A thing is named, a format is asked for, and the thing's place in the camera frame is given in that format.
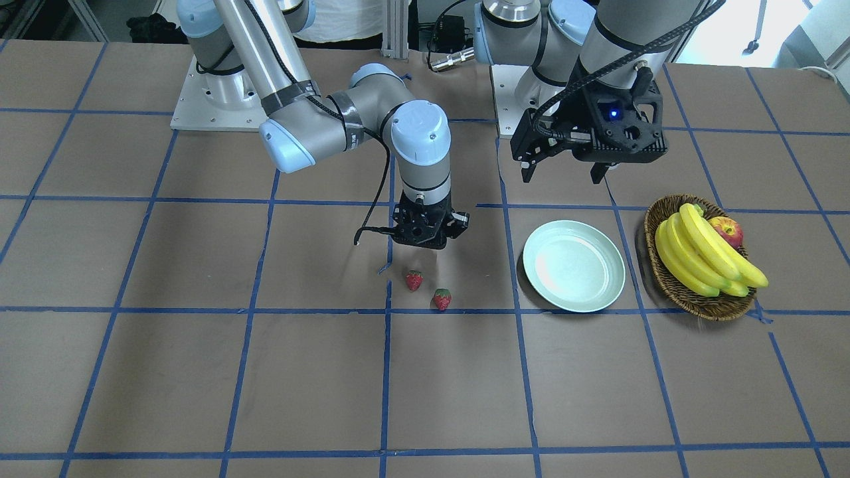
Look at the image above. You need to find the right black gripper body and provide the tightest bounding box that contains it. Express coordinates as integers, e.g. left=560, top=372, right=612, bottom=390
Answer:
left=390, top=202, right=470, bottom=249

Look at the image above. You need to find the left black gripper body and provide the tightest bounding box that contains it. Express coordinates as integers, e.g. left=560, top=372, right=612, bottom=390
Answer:
left=564, top=66, right=668, bottom=163

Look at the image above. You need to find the strawberry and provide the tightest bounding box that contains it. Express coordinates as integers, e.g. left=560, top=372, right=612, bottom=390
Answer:
left=432, top=288, right=452, bottom=311
left=404, top=270, right=423, bottom=291

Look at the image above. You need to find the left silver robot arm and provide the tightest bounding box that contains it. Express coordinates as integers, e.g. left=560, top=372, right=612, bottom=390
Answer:
left=473, top=1, right=723, bottom=184

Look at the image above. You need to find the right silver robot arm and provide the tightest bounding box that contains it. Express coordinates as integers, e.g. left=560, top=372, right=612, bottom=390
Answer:
left=176, top=1, right=469, bottom=249

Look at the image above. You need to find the light green plate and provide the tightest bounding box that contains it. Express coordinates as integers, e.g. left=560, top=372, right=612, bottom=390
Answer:
left=522, top=220, right=626, bottom=313

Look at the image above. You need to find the black power adapter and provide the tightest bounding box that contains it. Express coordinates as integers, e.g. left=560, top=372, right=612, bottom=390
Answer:
left=431, top=15, right=466, bottom=52

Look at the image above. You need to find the yellow banana bunch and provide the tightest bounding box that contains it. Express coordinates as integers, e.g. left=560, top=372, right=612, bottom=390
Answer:
left=655, top=203, right=769, bottom=297

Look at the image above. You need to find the red apple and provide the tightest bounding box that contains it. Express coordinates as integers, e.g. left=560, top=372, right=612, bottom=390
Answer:
left=709, top=216, right=744, bottom=249

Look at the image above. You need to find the wicker basket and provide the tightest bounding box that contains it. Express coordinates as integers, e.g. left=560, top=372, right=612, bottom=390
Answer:
left=635, top=193, right=756, bottom=321

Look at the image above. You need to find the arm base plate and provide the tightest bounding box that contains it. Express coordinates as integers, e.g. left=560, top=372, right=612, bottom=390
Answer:
left=171, top=57, right=268, bottom=132
left=491, top=64, right=561, bottom=139

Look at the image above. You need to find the silver cable connector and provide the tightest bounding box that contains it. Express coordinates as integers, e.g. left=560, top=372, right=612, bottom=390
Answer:
left=428, top=47, right=475, bottom=72

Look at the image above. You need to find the aluminium frame post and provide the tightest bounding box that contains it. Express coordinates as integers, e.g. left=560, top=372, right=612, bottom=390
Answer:
left=381, top=0, right=412, bottom=61

